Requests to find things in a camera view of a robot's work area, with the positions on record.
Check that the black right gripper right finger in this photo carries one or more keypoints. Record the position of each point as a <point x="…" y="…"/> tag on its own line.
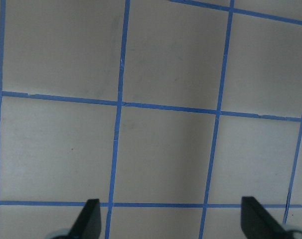
<point x="257" y="223"/>

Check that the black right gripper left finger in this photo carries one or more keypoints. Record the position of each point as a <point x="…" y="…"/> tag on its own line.
<point x="88" y="224"/>

